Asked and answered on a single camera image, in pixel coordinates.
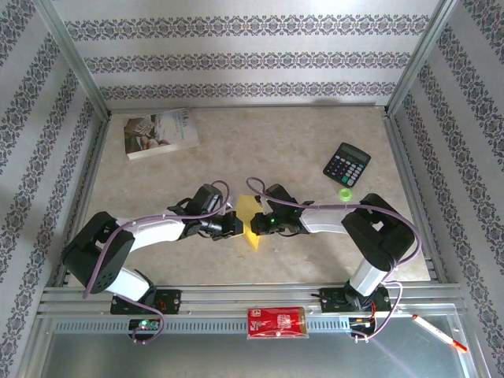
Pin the yellow cloth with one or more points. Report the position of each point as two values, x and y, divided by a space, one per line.
246 206

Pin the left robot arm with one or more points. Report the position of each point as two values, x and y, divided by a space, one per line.
94 256

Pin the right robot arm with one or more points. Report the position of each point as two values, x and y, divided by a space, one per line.
378 236

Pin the sheet metal shelf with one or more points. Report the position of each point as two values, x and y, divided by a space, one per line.
236 358

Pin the black calculator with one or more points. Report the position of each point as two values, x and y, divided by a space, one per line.
346 163

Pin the red packet in plastic sleeve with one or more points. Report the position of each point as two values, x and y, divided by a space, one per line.
275 321

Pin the slotted metal strip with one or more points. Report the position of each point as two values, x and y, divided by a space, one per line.
197 325

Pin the paperback book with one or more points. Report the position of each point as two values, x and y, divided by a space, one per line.
157 134

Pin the white pen with red cap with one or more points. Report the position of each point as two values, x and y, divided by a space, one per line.
433 330

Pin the aluminium front frame rail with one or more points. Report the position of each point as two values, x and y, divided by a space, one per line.
236 295

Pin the aluminium frame rail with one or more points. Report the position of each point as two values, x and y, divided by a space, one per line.
236 107
236 295

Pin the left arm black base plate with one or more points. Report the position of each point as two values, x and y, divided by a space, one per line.
169 301

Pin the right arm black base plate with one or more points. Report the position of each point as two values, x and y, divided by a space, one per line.
330 301

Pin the aluminium back frame rail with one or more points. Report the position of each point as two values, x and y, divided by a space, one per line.
236 107

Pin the left aluminium side rail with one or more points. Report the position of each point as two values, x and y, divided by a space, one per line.
84 197

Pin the aluminium side rail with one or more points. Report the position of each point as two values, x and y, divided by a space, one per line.
413 197
84 197

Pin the right aluminium side rail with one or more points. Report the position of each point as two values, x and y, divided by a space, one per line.
413 197

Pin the right aluminium frame post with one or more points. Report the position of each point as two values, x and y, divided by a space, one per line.
421 51

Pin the aluminium frame post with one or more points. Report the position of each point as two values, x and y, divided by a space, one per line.
421 51
67 51

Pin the left aluminium frame post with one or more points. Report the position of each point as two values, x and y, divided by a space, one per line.
67 51

